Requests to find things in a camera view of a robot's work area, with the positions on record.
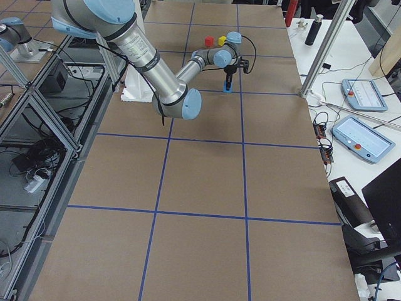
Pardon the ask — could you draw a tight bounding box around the red foam block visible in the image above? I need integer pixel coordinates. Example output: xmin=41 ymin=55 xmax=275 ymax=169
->
xmin=204 ymin=36 xmax=214 ymax=48

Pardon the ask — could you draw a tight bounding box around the black monitor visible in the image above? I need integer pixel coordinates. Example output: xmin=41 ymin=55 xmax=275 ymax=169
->
xmin=362 ymin=165 xmax=400 ymax=243

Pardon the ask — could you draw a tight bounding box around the yellow foam block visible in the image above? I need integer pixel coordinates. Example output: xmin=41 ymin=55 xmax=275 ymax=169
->
xmin=218 ymin=36 xmax=226 ymax=46

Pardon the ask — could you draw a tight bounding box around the white camera post base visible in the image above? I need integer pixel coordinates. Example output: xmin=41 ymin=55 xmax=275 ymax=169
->
xmin=121 ymin=65 xmax=153 ymax=103

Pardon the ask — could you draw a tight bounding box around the black water bottle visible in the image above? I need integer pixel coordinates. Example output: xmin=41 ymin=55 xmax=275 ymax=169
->
xmin=305 ymin=14 xmax=324 ymax=46

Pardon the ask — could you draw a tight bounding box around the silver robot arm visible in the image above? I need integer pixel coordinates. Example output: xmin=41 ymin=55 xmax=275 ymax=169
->
xmin=51 ymin=1 xmax=249 ymax=120

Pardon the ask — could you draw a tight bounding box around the black desktop device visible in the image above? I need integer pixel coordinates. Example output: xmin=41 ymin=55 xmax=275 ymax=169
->
xmin=329 ymin=177 xmax=375 ymax=228

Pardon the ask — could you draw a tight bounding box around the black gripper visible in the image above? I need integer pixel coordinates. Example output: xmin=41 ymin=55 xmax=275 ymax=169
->
xmin=225 ymin=56 xmax=249 ymax=88

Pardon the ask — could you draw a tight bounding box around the far teach pendant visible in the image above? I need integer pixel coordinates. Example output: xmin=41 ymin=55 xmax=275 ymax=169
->
xmin=341 ymin=79 xmax=388 ymax=112

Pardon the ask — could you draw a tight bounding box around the wooden plank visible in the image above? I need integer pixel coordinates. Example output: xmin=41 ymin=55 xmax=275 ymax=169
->
xmin=368 ymin=26 xmax=401 ymax=77

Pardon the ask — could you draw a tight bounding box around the orange circuit board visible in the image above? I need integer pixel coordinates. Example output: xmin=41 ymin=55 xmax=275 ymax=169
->
xmin=313 ymin=122 xmax=334 ymax=165

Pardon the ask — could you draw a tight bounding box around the near teach pendant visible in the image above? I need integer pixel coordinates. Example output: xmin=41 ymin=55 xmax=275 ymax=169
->
xmin=331 ymin=115 xmax=396 ymax=164

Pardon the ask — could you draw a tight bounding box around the black box under table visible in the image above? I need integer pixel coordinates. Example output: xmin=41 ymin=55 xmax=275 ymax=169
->
xmin=39 ymin=63 xmax=68 ymax=93

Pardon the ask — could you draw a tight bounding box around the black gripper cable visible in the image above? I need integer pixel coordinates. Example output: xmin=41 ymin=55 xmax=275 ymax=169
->
xmin=239 ymin=34 xmax=258 ymax=75

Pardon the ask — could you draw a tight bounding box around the blue foam block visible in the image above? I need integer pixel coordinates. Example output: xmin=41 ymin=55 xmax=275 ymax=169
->
xmin=223 ymin=82 xmax=232 ymax=93

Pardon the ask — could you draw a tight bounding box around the white power strip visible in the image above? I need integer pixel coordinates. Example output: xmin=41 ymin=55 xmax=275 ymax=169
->
xmin=24 ymin=175 xmax=44 ymax=193

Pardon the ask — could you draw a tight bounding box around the teach pendant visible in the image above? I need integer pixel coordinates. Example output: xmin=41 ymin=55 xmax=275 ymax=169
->
xmin=331 ymin=115 xmax=396 ymax=164
xmin=341 ymin=79 xmax=388 ymax=112

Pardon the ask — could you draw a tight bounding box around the aluminium frame post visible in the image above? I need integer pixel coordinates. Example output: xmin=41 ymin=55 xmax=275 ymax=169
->
xmin=299 ymin=0 xmax=355 ymax=98

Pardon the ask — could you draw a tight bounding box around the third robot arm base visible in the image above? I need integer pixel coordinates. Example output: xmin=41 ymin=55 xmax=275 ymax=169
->
xmin=1 ymin=17 xmax=55 ymax=63

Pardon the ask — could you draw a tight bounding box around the red fire extinguisher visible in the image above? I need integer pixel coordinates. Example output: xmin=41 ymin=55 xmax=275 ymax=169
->
xmin=284 ymin=0 xmax=298 ymax=28

